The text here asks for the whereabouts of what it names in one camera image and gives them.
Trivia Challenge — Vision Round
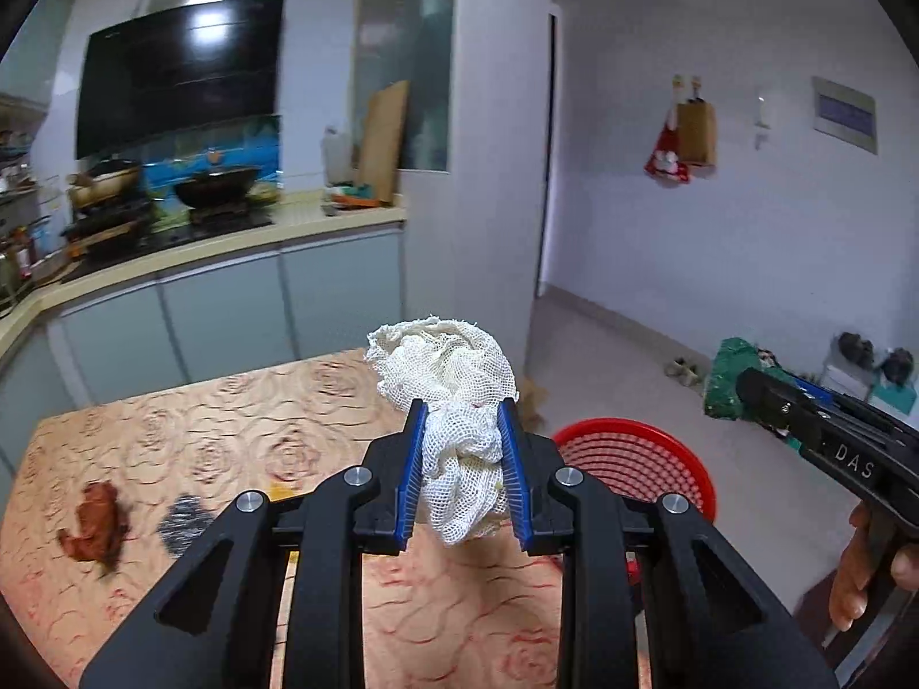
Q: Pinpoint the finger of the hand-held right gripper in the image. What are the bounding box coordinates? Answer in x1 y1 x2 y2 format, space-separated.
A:
736 367 827 456
786 379 919 446

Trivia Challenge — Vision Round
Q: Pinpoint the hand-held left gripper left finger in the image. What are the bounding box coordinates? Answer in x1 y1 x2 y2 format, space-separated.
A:
79 400 432 689

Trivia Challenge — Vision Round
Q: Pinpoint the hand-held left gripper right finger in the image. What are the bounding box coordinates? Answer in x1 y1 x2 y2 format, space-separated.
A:
497 398 840 689

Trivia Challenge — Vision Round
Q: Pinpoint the green bag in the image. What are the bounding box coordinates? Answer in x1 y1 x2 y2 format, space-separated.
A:
705 336 782 421

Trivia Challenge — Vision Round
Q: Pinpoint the white mesh cloth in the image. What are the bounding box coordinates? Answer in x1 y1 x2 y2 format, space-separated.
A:
365 313 519 547

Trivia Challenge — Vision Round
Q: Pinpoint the red plastic basket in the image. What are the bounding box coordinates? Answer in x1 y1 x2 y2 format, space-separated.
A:
551 417 717 527

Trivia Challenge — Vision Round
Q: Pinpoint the grey patterned scrubber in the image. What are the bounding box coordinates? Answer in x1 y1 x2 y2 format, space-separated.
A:
158 491 217 559

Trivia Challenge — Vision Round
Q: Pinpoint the person's right hand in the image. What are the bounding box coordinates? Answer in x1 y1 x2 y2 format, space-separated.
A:
829 502 919 631

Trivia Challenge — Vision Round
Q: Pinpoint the flat cardboard box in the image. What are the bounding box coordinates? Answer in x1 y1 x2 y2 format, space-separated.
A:
518 373 548 426

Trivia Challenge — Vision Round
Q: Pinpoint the green shoe box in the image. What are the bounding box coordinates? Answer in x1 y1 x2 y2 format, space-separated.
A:
872 380 919 413

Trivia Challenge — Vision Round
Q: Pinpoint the rose-patterned tablecloth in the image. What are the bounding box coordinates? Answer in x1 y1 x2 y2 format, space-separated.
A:
0 348 568 689

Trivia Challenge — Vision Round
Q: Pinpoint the kitchen counter with cabinets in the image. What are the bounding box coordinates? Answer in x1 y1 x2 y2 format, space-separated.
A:
0 190 409 475

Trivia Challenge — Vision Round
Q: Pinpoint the red hanging ornament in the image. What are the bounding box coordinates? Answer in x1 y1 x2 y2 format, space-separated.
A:
644 75 692 185

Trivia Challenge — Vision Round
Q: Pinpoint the small orange utensil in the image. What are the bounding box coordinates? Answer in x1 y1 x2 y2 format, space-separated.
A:
323 183 381 218

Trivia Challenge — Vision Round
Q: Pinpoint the gas stove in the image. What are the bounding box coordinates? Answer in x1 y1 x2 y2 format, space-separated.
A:
147 204 277 246

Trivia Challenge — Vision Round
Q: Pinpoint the white plastic jug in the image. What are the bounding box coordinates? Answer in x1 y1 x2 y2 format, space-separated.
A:
322 125 356 188

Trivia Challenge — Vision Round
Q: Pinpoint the wooden cutting board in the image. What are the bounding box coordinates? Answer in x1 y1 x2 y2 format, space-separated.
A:
357 80 410 203

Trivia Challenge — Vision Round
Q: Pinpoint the black wok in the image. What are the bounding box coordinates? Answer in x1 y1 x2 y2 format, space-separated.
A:
174 165 263 209

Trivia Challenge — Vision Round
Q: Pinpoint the blue scenic backsplash panel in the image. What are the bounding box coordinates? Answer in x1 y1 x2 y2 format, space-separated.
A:
140 113 283 220

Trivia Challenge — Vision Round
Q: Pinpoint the brass cooking pot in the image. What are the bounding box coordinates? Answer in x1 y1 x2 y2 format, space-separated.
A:
68 158 145 207

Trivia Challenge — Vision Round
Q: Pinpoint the frosted glass panel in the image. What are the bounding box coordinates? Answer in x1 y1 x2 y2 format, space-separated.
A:
352 0 457 173

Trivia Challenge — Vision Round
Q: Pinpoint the black range hood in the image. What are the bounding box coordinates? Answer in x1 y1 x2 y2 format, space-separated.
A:
75 0 287 159

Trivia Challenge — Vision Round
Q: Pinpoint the metal spice rack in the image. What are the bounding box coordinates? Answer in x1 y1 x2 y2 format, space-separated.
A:
0 93 45 306

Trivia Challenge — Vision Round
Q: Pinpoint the grey wall panel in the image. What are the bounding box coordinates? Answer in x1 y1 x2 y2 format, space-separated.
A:
811 75 878 155

